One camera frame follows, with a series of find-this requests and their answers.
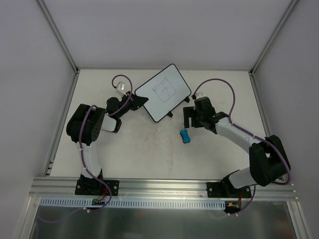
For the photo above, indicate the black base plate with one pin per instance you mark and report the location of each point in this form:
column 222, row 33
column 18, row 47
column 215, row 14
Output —
column 91, row 187
column 223, row 189

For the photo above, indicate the small black-framed whiteboard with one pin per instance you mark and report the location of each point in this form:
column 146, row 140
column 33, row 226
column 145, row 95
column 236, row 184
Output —
column 165, row 91

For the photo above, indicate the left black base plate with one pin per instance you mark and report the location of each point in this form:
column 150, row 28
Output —
column 91, row 187

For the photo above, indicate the whiteboard wire stand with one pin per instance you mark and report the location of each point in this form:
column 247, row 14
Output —
column 181, row 104

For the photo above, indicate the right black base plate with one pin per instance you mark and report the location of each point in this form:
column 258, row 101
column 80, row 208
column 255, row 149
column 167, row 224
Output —
column 223, row 189

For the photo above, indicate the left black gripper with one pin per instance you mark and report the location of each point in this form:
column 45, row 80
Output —
column 133, row 103

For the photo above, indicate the right side aluminium rail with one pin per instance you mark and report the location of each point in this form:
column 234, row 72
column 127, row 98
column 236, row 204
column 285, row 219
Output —
column 261, row 106

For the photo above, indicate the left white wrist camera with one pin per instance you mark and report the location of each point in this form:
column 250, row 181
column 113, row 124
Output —
column 120, row 89

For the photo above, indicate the aluminium corner post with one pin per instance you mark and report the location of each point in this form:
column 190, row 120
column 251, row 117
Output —
column 280, row 24
column 48, row 17

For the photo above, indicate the blue bone-shaped eraser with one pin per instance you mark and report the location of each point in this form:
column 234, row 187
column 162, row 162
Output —
column 185, row 137

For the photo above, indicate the aluminium rail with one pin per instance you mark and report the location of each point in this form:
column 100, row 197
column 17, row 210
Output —
column 261, row 106
column 157, row 189
column 60, row 126

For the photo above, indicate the right aluminium corner post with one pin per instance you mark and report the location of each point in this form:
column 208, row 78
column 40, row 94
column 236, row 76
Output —
column 280, row 24

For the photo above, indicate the left side aluminium rail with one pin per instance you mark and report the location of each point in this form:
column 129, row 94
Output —
column 60, row 126

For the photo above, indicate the aluminium front rail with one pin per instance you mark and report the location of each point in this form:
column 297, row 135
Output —
column 157, row 189

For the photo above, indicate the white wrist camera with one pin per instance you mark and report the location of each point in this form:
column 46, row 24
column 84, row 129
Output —
column 120, row 89
column 198, row 96

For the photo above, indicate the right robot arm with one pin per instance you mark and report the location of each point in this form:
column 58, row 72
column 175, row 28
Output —
column 267, row 158

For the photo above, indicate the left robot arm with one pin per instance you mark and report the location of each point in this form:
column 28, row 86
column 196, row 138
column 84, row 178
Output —
column 87, row 122

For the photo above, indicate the left aluminium corner post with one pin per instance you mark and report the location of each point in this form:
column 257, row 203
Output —
column 48, row 17

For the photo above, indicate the white slotted cable duct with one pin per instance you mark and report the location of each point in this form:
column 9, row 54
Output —
column 134, row 203

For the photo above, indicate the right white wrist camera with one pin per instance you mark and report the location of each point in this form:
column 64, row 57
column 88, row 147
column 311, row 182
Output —
column 198, row 96

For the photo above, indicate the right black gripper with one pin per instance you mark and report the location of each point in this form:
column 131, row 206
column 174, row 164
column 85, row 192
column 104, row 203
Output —
column 193, row 117

